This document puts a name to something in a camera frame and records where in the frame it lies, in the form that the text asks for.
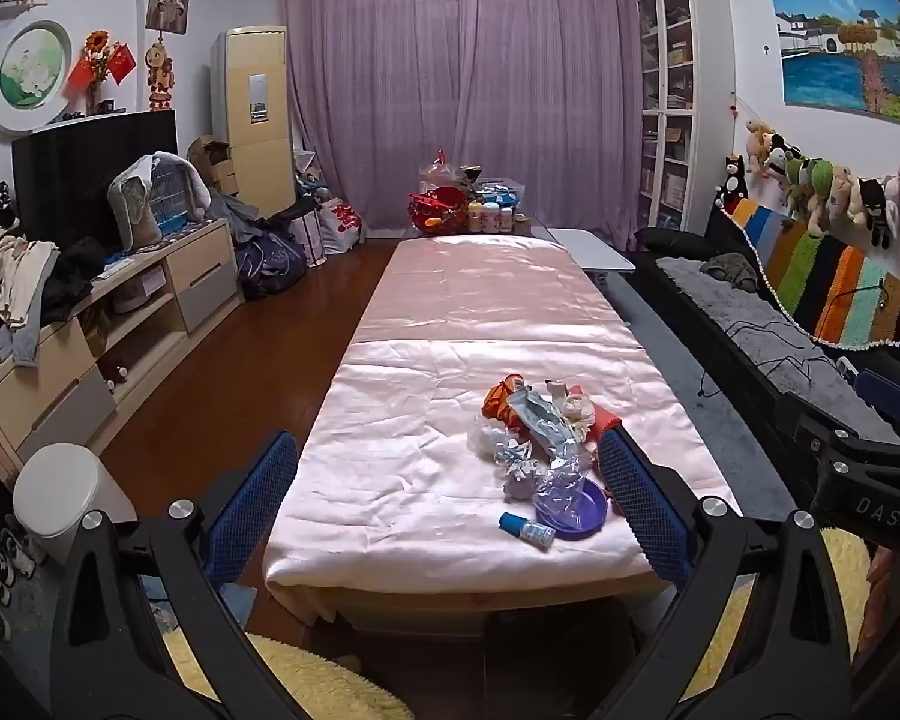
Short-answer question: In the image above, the hanging doll ornament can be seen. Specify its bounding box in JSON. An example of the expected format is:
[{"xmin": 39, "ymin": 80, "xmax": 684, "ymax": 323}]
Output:
[{"xmin": 145, "ymin": 30, "xmax": 175, "ymax": 112}]

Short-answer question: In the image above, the black cat plush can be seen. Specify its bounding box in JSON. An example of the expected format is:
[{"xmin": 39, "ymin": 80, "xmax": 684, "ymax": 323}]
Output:
[{"xmin": 715, "ymin": 155, "xmax": 749, "ymax": 215}]

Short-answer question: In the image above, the white striped bag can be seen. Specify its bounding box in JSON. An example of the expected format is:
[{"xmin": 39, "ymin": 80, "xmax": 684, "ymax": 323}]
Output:
[{"xmin": 289, "ymin": 210, "xmax": 327, "ymax": 267}]

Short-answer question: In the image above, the pile of clothes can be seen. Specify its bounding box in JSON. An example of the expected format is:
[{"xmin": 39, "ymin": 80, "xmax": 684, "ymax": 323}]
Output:
[{"xmin": 0, "ymin": 180, "xmax": 106, "ymax": 376}]

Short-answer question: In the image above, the white folding table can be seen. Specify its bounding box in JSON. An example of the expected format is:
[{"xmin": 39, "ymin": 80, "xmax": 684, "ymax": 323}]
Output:
[{"xmin": 546, "ymin": 229, "xmax": 637, "ymax": 327}]

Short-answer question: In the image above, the grey white towel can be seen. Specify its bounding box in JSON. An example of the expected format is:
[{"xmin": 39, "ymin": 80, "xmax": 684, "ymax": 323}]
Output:
[{"xmin": 106, "ymin": 152, "xmax": 211, "ymax": 252}]

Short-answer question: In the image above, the striped crochet blanket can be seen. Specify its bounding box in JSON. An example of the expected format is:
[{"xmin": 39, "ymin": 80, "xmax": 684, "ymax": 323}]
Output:
[{"xmin": 724, "ymin": 195, "xmax": 900, "ymax": 357}]

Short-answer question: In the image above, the clear plastic wrap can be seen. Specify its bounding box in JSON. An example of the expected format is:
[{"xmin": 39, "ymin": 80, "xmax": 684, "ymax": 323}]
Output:
[{"xmin": 536, "ymin": 450, "xmax": 593, "ymax": 518}]

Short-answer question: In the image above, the clear snack bag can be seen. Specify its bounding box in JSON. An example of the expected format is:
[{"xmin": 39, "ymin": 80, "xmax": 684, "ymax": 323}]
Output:
[{"xmin": 418, "ymin": 150, "xmax": 466, "ymax": 196}]

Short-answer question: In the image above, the orange snack wrapper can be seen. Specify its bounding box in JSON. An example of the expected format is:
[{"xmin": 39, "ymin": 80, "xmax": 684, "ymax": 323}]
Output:
[{"xmin": 482, "ymin": 373, "xmax": 530, "ymax": 428}]

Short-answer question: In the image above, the person's right hand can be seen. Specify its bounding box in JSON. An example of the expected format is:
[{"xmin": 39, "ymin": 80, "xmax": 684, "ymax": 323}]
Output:
[{"xmin": 866, "ymin": 544, "xmax": 900, "ymax": 620}]

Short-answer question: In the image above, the cream standing air conditioner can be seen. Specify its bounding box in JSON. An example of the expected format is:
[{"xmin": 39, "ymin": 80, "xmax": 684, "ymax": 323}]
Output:
[{"xmin": 210, "ymin": 25, "xmax": 295, "ymax": 218}]

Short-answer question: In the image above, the clear storage box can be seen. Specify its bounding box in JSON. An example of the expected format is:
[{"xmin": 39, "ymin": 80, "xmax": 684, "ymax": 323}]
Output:
[{"xmin": 472, "ymin": 176, "xmax": 526, "ymax": 211}]

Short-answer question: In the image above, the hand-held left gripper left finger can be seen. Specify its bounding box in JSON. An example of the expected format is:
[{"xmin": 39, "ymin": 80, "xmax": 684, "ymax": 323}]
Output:
[{"xmin": 50, "ymin": 431, "xmax": 301, "ymax": 720}]

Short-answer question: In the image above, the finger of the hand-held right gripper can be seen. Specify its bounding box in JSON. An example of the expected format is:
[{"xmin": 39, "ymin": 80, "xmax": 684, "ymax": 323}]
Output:
[
  {"xmin": 853, "ymin": 369, "xmax": 900, "ymax": 432},
  {"xmin": 776, "ymin": 388, "xmax": 900, "ymax": 475}
]

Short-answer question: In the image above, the black sofa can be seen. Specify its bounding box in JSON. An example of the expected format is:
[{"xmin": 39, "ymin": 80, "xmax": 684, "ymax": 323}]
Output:
[{"xmin": 630, "ymin": 202, "xmax": 900, "ymax": 481}]

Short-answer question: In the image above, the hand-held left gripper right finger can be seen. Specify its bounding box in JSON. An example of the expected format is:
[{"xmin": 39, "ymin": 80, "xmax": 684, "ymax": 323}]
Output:
[{"xmin": 596, "ymin": 424, "xmax": 852, "ymax": 720}]

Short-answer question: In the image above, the grey paper ball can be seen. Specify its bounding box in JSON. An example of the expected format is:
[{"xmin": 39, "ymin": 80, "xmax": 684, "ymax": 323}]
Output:
[{"xmin": 504, "ymin": 461, "xmax": 545, "ymax": 503}]

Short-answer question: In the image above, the round green wall art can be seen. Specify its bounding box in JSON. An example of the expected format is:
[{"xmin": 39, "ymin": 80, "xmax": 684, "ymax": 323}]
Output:
[{"xmin": 0, "ymin": 21, "xmax": 72, "ymax": 140}]

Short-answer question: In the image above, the sunflower with red flags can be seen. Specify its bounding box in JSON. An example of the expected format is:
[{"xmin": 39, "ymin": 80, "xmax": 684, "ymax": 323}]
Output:
[{"xmin": 67, "ymin": 30, "xmax": 136, "ymax": 117}]

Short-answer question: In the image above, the black cushion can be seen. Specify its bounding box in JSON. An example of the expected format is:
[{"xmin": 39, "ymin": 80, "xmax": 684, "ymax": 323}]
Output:
[{"xmin": 636, "ymin": 227, "xmax": 713, "ymax": 263}]

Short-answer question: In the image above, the landscape wall painting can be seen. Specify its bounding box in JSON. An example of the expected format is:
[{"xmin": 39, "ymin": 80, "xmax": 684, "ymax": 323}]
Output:
[{"xmin": 771, "ymin": 0, "xmax": 900, "ymax": 132}]

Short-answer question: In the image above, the pink satin tablecloth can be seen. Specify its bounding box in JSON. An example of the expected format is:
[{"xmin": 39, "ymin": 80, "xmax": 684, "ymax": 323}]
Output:
[{"xmin": 261, "ymin": 234, "xmax": 743, "ymax": 608}]

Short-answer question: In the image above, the small blue white bottle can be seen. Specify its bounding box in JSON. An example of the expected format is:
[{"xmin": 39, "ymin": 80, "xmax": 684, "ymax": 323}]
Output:
[{"xmin": 499, "ymin": 511, "xmax": 556, "ymax": 550}]

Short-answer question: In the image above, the white glass bookcase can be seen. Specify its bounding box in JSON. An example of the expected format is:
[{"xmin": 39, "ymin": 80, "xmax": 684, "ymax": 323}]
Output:
[{"xmin": 636, "ymin": 0, "xmax": 732, "ymax": 252}]

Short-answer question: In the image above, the silver foil wrapper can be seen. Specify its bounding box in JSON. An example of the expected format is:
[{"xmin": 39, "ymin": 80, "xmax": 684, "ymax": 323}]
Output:
[{"xmin": 506, "ymin": 382, "xmax": 593, "ymax": 466}]

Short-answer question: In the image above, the white lidded bin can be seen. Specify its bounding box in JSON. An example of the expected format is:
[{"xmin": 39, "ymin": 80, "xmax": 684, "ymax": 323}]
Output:
[{"xmin": 13, "ymin": 442, "xmax": 137, "ymax": 563}]

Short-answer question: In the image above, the row of plush toys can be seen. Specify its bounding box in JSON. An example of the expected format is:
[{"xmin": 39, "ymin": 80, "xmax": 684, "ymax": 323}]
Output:
[{"xmin": 745, "ymin": 120, "xmax": 900, "ymax": 248}]

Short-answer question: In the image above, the black television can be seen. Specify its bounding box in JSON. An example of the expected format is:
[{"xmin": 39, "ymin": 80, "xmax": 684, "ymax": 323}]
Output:
[{"xmin": 11, "ymin": 109, "xmax": 179, "ymax": 252}]

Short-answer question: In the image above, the purple plastic plate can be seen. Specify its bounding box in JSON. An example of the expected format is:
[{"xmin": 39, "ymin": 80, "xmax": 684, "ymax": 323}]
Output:
[{"xmin": 534, "ymin": 476, "xmax": 610, "ymax": 541}]

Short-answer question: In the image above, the white red shopping bag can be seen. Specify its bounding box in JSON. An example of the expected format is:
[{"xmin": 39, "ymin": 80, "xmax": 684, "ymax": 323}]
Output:
[{"xmin": 319, "ymin": 197, "xmax": 365, "ymax": 256}]

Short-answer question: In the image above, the clear plastic bag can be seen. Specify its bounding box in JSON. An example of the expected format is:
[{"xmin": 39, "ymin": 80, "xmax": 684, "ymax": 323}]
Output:
[{"xmin": 469, "ymin": 420, "xmax": 511, "ymax": 458}]

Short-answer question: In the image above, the pile of shoes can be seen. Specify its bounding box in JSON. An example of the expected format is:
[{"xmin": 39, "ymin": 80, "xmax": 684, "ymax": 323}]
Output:
[{"xmin": 0, "ymin": 517, "xmax": 53, "ymax": 638}]

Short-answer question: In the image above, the grey clothes heap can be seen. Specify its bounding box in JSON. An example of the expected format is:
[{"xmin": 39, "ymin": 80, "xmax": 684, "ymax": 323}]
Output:
[{"xmin": 206, "ymin": 191, "xmax": 271, "ymax": 241}]

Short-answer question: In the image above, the black cable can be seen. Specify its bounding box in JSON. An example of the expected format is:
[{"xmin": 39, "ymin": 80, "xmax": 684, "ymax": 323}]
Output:
[{"xmin": 701, "ymin": 319, "xmax": 833, "ymax": 398}]

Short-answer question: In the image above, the purple curtain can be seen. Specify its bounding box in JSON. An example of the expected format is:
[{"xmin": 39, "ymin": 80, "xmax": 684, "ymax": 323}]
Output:
[{"xmin": 281, "ymin": 0, "xmax": 657, "ymax": 245}]

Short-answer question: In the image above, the cardboard box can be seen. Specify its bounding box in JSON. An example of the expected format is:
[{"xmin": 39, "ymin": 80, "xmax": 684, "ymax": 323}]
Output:
[{"xmin": 189, "ymin": 135, "xmax": 237, "ymax": 196}]

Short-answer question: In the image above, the blue bird cage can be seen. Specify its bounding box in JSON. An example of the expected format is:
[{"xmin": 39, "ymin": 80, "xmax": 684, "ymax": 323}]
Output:
[{"xmin": 150, "ymin": 165, "xmax": 196, "ymax": 237}]

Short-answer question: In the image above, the stained tissue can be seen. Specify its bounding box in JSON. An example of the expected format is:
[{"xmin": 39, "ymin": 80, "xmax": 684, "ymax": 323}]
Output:
[{"xmin": 544, "ymin": 381, "xmax": 597, "ymax": 440}]

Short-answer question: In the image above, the beige television cabinet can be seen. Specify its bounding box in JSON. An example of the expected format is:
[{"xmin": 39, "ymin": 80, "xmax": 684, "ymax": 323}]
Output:
[{"xmin": 0, "ymin": 217, "xmax": 245, "ymax": 485}]

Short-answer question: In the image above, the purple bag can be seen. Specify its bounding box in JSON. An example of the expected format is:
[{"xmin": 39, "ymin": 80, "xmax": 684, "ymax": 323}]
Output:
[{"xmin": 236, "ymin": 229, "xmax": 308, "ymax": 299}]

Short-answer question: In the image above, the red basket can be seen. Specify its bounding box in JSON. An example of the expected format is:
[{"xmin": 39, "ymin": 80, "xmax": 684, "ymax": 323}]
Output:
[{"xmin": 409, "ymin": 187, "xmax": 470, "ymax": 233}]

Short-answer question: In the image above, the grey fur throw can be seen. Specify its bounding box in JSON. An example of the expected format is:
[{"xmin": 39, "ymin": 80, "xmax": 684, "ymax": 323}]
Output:
[{"xmin": 656, "ymin": 255, "xmax": 900, "ymax": 451}]

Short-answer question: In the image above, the yellow fluffy mat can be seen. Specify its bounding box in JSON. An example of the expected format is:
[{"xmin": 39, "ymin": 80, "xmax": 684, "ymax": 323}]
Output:
[{"xmin": 161, "ymin": 525, "xmax": 871, "ymax": 720}]

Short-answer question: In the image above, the olive cloth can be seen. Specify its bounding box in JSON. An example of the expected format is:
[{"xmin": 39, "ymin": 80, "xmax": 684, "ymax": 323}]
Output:
[{"xmin": 701, "ymin": 253, "xmax": 762, "ymax": 292}]

